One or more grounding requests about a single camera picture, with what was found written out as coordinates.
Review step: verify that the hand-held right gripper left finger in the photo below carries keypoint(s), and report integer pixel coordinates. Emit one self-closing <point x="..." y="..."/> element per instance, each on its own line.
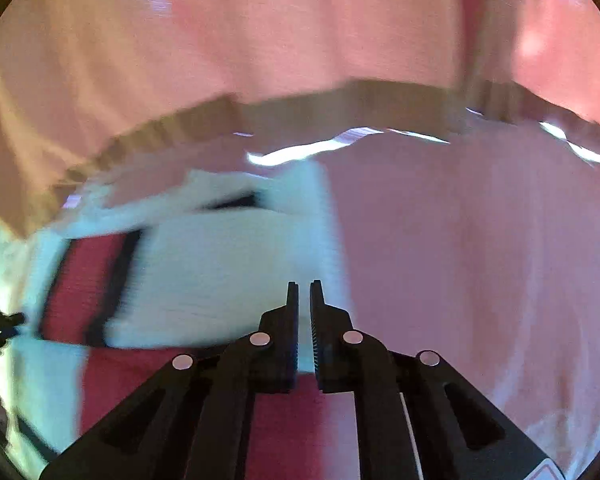
<point x="293" y="350"/>

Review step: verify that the pink printed blanket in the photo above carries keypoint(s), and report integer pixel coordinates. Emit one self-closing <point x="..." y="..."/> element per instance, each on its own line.
<point x="455" y="260"/>

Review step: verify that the white knit sweater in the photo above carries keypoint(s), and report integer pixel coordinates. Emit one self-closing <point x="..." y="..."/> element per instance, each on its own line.
<point x="220" y="270"/>

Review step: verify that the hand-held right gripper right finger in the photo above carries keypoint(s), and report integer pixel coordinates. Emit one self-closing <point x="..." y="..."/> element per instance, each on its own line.
<point x="316" y="350"/>

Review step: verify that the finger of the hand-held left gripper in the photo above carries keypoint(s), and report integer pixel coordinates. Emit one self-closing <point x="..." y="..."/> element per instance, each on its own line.
<point x="0" y="322"/>

